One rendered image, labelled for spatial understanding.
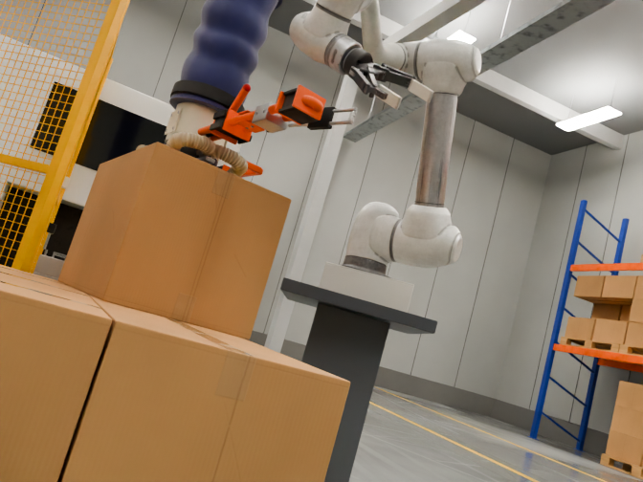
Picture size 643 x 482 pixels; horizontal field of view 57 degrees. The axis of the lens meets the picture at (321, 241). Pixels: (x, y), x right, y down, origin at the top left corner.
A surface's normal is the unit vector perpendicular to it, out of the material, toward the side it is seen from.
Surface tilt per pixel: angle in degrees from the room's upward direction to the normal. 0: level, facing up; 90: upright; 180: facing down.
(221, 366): 90
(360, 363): 90
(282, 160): 90
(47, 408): 90
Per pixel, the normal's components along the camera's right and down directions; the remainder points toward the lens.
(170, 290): 0.55, 0.02
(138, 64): 0.34, -0.06
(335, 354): 0.01, -0.16
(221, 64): 0.26, -0.36
